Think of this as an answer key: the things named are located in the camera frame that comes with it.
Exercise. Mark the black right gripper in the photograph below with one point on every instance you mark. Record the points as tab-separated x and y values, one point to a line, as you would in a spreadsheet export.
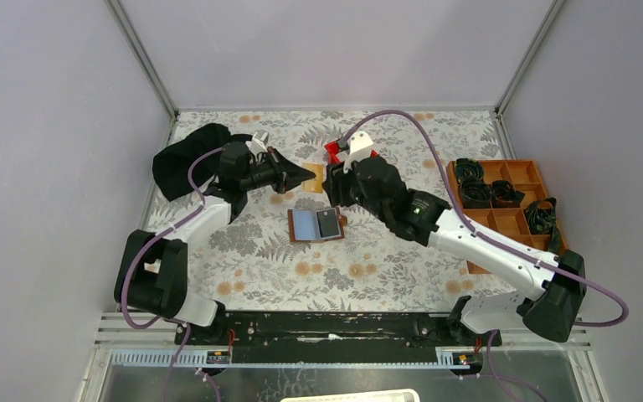
336	181

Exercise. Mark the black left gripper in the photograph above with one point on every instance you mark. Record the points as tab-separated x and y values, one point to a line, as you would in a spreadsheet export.
290	174

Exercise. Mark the gold VIP credit card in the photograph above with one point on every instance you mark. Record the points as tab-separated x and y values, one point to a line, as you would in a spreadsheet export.
314	185

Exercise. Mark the brown leather card holder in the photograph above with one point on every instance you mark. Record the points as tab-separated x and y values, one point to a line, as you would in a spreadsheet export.
303	226

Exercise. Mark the black VIP credit card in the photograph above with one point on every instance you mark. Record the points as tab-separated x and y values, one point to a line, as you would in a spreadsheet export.
328	225

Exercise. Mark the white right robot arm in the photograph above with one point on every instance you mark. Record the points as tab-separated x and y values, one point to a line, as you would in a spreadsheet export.
547	291

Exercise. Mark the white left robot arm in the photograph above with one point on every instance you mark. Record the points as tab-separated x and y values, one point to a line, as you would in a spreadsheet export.
153	276

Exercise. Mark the red plastic bin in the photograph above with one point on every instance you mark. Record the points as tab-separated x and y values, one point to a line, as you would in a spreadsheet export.
337	151

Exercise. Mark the floral table mat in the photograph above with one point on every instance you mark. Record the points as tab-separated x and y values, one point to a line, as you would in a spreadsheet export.
252	264

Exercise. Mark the dark rolled tie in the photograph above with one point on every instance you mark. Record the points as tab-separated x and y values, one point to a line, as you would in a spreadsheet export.
475	194
504	195
468	170

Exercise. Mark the black cloth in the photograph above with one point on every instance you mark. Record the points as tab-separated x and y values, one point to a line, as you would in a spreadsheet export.
170	166

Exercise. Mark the orange compartment tray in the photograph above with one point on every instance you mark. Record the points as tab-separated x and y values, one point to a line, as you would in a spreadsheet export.
525	177

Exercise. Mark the dark patterned tie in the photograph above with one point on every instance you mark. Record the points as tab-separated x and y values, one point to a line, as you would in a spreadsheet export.
542	220

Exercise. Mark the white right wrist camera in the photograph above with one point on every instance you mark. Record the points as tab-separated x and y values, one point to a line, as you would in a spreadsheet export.
360	146

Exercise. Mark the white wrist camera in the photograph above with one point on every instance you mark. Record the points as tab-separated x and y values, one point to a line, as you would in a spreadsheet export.
259	141
360	146

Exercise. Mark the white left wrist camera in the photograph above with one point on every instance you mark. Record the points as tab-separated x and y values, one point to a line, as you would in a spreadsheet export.
259	141

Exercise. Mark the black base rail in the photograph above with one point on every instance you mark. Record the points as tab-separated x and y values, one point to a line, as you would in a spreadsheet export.
334	337

